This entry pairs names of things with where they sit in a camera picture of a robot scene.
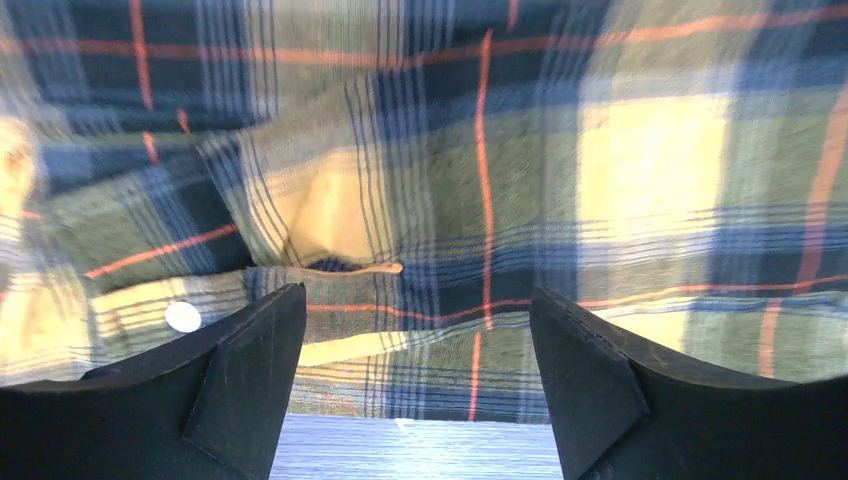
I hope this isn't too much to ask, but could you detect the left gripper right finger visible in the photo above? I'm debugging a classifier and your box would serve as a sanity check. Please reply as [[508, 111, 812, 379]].
[[530, 289, 847, 479]]

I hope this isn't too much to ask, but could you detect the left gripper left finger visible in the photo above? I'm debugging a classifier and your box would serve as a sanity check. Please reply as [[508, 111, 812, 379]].
[[1, 284, 306, 479]]

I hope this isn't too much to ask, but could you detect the yellow plaid flannel shirt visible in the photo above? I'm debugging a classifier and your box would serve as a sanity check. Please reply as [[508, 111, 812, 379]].
[[1, 1, 847, 423]]

